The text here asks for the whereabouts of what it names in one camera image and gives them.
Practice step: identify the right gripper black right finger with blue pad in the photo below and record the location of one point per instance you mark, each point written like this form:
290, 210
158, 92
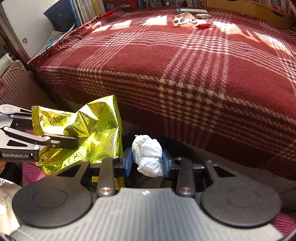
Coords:
225, 195

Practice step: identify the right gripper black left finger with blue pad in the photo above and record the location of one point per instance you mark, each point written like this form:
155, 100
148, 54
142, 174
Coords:
67, 195

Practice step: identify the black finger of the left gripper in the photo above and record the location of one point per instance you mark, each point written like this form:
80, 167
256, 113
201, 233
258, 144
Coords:
62, 142

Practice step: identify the gold foil snack bag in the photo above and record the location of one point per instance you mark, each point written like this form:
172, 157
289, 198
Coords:
96, 126

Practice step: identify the white tissue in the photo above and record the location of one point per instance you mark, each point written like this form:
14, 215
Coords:
147, 153

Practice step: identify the person's left hand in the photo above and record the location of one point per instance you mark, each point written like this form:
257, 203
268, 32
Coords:
2, 166

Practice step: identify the pink striped trouser leg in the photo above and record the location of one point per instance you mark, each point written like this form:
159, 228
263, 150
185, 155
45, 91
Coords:
31, 173

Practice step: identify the black trash bin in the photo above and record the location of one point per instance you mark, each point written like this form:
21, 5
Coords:
181, 173

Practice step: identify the pink suitcase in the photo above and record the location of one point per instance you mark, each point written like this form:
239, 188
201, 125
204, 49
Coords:
19, 88

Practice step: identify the red plaid blanket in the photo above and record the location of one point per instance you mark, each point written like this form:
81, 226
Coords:
228, 89

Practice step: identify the dark blue folder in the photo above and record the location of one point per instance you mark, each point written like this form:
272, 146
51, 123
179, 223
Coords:
63, 15

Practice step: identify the left book row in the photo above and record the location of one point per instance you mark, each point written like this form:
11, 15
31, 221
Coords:
87, 10

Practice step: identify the miniature black bicycle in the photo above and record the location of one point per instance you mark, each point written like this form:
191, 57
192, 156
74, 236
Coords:
159, 3

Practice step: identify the brown dotted candy wrapper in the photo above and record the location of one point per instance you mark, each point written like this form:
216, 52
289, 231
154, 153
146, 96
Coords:
183, 18

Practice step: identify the thin white blue booklet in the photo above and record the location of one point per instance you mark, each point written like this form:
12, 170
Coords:
191, 10

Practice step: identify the small striped packet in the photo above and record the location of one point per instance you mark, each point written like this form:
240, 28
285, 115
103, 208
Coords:
203, 16

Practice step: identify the wooden drawer shelf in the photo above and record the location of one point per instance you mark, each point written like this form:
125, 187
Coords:
254, 9

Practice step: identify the book row on shelf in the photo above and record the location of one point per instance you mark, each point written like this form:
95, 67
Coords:
281, 5

